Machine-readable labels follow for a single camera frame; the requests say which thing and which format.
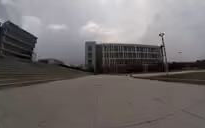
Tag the wide grey stone steps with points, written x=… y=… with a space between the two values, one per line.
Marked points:
x=20 y=71

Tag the grey paved plaza ground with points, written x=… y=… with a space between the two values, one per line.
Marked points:
x=103 y=100

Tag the dark building with pale bands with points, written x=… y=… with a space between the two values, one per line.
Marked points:
x=18 y=41

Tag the tall lamp pole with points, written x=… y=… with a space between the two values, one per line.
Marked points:
x=163 y=50

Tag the grass strip with kerb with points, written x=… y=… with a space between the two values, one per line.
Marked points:
x=186 y=76

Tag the row of dark trees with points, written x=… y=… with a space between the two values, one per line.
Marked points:
x=193 y=64

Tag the low distant building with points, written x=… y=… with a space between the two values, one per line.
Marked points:
x=50 y=61

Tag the long building with white grid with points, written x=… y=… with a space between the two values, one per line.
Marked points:
x=126 y=55

